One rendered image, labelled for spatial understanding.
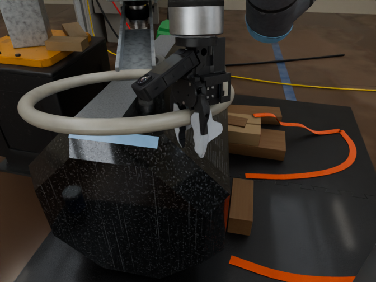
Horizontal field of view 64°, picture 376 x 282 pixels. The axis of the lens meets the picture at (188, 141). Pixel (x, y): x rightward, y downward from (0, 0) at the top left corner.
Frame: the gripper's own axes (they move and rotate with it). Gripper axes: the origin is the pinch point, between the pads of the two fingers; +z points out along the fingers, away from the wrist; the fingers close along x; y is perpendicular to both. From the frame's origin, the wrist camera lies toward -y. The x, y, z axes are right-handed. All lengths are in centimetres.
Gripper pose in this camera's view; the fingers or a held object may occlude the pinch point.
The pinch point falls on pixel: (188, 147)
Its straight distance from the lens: 57.6
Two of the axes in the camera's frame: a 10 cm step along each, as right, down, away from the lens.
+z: 0.2, 9.1, 4.0
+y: 8.1, -2.5, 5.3
